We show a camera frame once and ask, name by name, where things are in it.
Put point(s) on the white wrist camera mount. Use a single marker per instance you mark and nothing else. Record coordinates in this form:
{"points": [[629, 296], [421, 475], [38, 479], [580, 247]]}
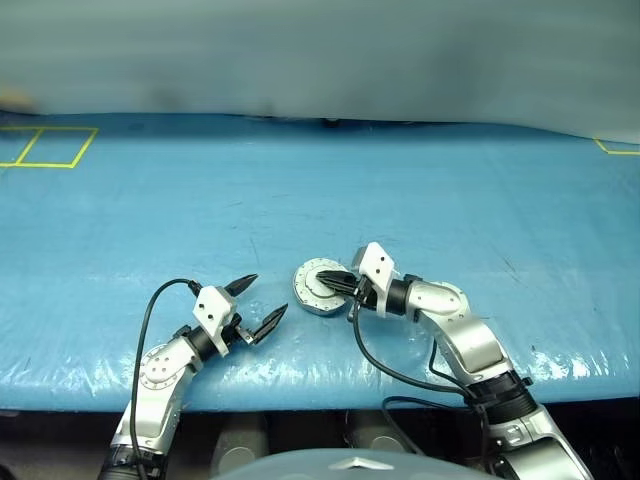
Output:
{"points": [[212, 305], [377, 260]]}

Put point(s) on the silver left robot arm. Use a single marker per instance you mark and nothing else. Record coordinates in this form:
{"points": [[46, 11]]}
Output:
{"points": [[160, 370]]}

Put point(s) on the round silver metal disc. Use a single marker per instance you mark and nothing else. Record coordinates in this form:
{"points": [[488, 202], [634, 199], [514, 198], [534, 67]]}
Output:
{"points": [[301, 280]]}

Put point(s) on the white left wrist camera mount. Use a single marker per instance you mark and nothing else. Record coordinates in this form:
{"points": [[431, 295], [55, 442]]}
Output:
{"points": [[212, 305]]}

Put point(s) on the blue plastic table cover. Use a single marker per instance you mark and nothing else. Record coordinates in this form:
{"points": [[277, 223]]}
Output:
{"points": [[450, 200]]}

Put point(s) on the grey rounded shape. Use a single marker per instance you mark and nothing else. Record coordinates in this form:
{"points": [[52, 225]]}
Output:
{"points": [[240, 445], [382, 432]]}

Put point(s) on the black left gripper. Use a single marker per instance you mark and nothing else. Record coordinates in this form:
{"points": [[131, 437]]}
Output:
{"points": [[235, 334]]}

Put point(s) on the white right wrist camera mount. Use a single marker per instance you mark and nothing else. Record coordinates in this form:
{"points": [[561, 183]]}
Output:
{"points": [[377, 260]]}

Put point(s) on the grey robot torso with emblem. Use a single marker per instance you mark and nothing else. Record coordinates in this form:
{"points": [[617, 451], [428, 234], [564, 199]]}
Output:
{"points": [[300, 467]]}

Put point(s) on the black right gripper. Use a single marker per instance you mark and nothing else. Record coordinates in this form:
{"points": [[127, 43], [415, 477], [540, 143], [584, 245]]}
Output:
{"points": [[365, 292]]}

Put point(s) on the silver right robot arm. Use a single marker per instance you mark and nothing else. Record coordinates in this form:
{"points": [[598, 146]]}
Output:
{"points": [[470, 340]]}

